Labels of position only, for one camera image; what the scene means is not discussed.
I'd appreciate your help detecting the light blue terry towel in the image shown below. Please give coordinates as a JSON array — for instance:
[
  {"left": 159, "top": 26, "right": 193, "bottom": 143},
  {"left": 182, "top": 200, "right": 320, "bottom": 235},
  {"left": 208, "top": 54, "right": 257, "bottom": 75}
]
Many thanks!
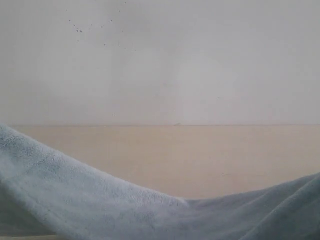
[{"left": 0, "top": 125, "right": 320, "bottom": 240}]

